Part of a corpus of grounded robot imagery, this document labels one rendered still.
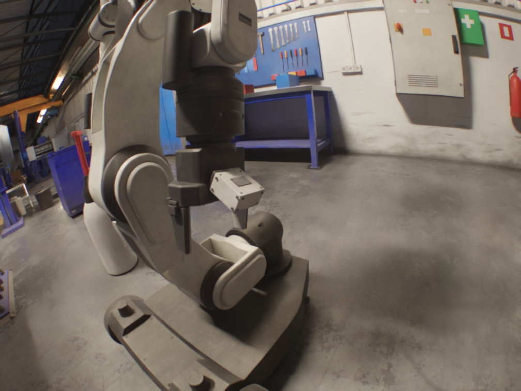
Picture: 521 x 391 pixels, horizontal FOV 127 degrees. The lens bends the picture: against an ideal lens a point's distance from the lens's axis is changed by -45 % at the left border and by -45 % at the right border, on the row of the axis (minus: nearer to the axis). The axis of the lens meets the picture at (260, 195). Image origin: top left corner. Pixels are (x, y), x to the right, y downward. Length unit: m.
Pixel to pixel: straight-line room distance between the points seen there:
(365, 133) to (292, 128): 1.01
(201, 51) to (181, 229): 0.21
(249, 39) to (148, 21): 0.22
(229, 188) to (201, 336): 0.51
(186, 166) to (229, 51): 0.14
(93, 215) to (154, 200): 0.88
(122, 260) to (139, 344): 0.71
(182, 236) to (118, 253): 1.05
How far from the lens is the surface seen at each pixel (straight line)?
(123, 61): 0.43
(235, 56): 0.28
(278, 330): 0.65
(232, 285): 0.60
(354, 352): 0.82
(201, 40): 0.30
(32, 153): 10.44
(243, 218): 0.35
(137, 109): 0.44
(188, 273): 0.55
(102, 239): 1.29
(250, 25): 0.31
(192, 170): 0.27
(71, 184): 2.77
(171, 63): 0.27
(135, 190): 0.38
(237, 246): 0.67
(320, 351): 0.81
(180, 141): 4.07
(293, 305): 0.71
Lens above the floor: 0.71
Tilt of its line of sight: 22 degrees down
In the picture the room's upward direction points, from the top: 8 degrees counter-clockwise
